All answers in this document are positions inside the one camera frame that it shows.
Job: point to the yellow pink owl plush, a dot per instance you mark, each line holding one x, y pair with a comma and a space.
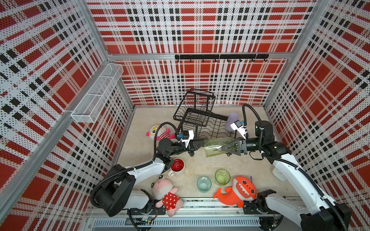
164, 132

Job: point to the black wire dish rack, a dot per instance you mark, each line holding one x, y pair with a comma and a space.
195, 113

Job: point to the white wire wall basket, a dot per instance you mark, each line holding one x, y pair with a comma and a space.
91, 105

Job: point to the teal glass cup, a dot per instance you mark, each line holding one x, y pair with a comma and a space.
204, 184

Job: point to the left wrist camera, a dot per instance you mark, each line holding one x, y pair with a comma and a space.
185, 137

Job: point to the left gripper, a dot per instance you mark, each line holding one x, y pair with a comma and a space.
193, 146

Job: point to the red shark plush toy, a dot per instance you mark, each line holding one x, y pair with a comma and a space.
242, 189

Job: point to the pink bear plush toy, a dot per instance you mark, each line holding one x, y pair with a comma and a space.
165, 194

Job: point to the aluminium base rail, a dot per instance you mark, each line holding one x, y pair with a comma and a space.
196, 213

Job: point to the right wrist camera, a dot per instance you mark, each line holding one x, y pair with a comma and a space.
240, 128

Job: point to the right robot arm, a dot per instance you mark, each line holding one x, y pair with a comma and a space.
320, 212

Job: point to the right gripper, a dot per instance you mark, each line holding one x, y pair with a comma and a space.
238, 145

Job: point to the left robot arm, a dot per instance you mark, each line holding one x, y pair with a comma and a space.
115, 192

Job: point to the tall green glass cup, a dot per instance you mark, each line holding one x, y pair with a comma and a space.
213, 147

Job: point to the short green glass cup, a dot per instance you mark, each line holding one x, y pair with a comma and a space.
222, 177

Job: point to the lavender plastic cup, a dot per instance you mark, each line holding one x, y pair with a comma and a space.
233, 117

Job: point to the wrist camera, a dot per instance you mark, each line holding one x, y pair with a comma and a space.
240, 128
185, 137

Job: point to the black wall hook rail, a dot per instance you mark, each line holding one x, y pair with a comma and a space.
221, 56

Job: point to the white mug red interior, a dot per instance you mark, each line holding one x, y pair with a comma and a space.
177, 168

